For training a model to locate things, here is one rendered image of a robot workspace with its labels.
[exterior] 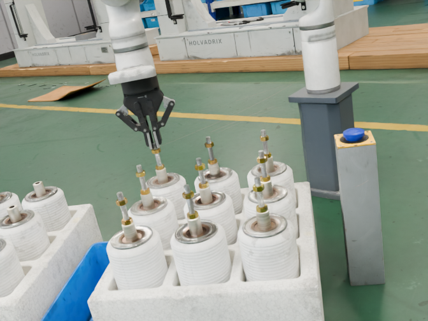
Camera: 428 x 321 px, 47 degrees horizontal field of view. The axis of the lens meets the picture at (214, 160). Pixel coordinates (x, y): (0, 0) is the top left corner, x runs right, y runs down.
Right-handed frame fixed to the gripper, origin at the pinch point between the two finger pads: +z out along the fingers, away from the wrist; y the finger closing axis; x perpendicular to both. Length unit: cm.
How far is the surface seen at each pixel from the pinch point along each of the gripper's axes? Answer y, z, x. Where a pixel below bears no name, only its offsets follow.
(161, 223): -0.4, 12.0, 15.8
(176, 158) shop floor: 7, 35, -83
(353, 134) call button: -39.0, 2.3, 12.5
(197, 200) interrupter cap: -7.7, 9.9, 13.3
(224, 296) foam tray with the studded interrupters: -10.9, 18.0, 33.5
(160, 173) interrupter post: 0.2, 7.6, 1.0
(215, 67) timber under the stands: -13, 30, -238
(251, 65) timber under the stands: -36, 31, -219
